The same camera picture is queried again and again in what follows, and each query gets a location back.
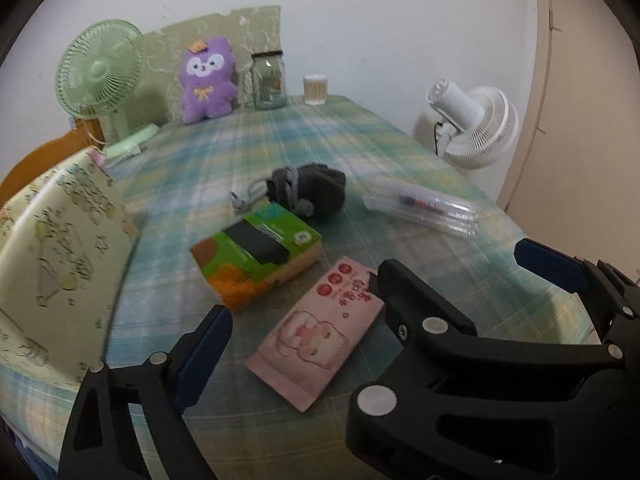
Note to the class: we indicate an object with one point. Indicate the green desk fan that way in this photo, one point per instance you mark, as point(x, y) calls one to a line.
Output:
point(100, 67)

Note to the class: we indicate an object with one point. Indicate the glass jar mug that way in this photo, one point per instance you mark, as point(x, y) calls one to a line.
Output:
point(270, 85)

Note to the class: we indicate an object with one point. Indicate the white standing fan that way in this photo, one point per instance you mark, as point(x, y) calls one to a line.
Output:
point(475, 120)

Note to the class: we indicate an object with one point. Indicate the yellow printed storage box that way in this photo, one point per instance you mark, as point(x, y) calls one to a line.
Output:
point(55, 240)

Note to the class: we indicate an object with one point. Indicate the purple plush toy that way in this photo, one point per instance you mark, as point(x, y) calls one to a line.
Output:
point(207, 90)

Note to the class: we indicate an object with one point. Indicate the pink tissue pack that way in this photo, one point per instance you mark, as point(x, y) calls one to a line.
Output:
point(310, 340)

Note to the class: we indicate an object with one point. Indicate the clear plastic package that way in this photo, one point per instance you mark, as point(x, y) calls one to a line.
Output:
point(425, 205)

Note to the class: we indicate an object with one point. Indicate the green orange sponge pack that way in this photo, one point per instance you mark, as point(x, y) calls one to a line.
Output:
point(235, 270)

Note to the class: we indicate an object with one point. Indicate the wooden bed headboard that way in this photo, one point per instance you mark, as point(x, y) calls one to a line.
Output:
point(30, 165)

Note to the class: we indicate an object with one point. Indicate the beige door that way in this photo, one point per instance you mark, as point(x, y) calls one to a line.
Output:
point(585, 110)

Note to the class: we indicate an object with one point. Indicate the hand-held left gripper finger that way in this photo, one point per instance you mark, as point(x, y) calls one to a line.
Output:
point(200, 355)

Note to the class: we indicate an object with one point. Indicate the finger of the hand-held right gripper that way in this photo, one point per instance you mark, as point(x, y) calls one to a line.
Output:
point(550, 262)
point(425, 305)

